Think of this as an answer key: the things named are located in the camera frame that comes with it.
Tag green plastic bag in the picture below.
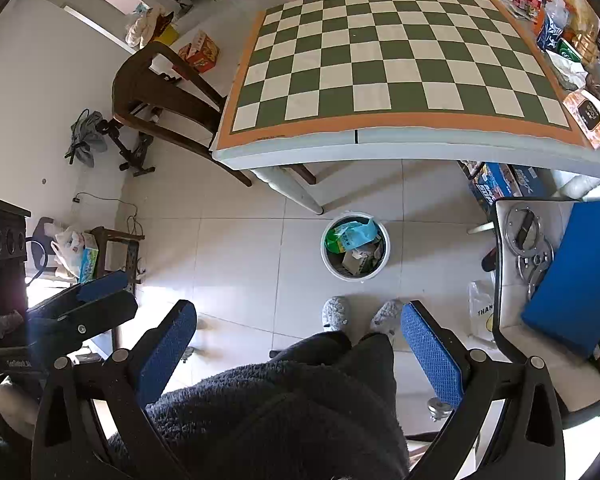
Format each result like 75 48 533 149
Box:
325 218 378 254

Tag blue printed carton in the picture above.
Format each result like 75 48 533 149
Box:
457 160 548 212

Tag white round trash bin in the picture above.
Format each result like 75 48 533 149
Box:
320 211 391 283

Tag grey slipper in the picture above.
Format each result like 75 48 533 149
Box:
370 299 404 342
322 296 351 333

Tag grey right slipper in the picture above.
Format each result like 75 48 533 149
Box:
370 299 404 342

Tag red black slipper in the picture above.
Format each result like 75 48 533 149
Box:
481 247 498 273

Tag white table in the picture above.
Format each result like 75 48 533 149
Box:
209 0 600 216

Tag person's black fleece legs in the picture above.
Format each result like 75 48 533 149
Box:
107 329 412 480

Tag white office chair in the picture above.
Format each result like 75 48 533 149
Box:
492 198 600 428

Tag orange cardboard box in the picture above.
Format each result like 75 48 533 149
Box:
178 30 220 74

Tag dark wooden chair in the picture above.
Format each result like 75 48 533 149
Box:
111 41 226 165

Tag checkered green white mat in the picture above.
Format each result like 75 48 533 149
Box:
218 0 585 150

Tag white plastic bag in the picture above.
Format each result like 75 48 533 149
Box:
468 281 494 342

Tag blue seat cushion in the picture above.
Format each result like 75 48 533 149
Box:
521 200 600 358

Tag grey left slipper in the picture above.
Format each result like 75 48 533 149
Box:
322 296 351 333

